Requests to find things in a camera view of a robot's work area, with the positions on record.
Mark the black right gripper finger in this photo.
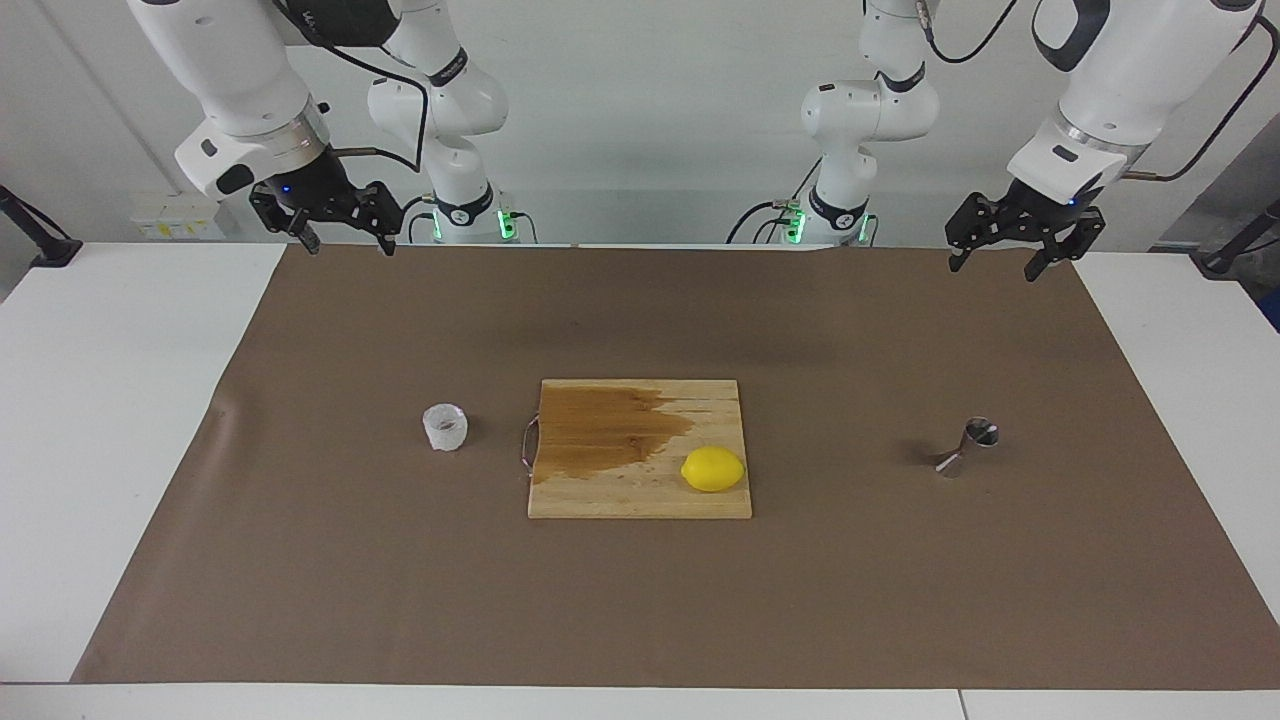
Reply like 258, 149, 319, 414
343, 182, 403, 256
250, 185, 321, 254

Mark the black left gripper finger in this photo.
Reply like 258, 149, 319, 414
1022, 208, 1106, 283
945, 193, 1011, 273

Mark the steel double jigger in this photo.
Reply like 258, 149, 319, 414
935, 417, 1000, 479

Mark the small clear plastic cup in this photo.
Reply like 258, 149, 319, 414
422, 403, 469, 453

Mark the black clamp stand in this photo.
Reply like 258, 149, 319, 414
0, 185, 83, 268
1195, 198, 1280, 278

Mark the brown paper table mat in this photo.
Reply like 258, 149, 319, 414
72, 243, 1280, 691

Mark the yellow lemon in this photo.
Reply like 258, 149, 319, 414
680, 446, 747, 493

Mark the stained wooden cutting board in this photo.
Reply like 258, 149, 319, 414
520, 378, 753, 521

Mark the black base cable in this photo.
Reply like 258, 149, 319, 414
400, 195, 443, 244
727, 158, 823, 244

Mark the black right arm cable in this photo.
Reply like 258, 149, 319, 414
272, 0, 431, 173

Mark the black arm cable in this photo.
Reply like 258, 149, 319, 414
272, 0, 431, 173
915, 0, 1280, 183

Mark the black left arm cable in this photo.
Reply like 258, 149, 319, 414
915, 0, 1280, 183

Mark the white wall socket box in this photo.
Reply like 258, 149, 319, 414
130, 193, 223, 241

